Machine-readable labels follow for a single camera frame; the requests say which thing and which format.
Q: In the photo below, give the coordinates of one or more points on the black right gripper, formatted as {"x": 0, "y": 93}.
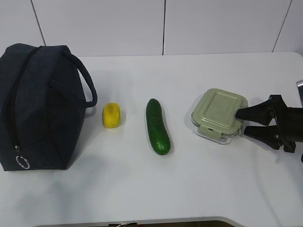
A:
{"x": 289, "y": 123}

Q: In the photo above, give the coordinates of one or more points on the green lidded glass container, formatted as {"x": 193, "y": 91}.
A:
{"x": 214, "y": 115}

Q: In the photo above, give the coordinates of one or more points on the green cucumber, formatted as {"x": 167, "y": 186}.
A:
{"x": 158, "y": 136}

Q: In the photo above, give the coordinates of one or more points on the yellow lemon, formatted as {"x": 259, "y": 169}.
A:
{"x": 111, "y": 115}

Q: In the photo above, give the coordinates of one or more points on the dark blue lunch bag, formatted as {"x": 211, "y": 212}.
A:
{"x": 44, "y": 94}

